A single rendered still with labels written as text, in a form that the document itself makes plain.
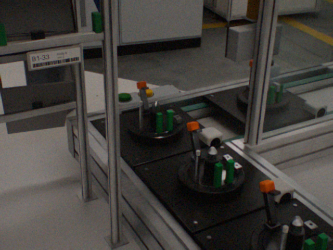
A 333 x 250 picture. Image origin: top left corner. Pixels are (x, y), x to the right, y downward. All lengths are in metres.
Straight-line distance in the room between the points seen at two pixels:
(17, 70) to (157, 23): 2.69
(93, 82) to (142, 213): 0.89
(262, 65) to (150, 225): 0.43
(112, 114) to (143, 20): 3.57
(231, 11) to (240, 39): 4.27
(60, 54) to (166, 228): 0.37
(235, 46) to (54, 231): 0.56
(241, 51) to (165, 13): 3.40
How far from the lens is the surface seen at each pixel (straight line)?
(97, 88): 1.73
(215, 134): 1.17
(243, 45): 1.10
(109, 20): 0.82
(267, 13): 1.07
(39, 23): 0.84
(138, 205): 0.98
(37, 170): 1.30
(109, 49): 0.83
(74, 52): 0.81
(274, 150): 1.26
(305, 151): 1.34
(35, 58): 0.80
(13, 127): 1.17
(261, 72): 1.12
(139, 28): 4.44
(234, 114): 1.32
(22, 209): 1.18
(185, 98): 1.41
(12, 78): 1.85
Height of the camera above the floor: 1.56
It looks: 28 degrees down
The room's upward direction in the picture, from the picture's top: 1 degrees clockwise
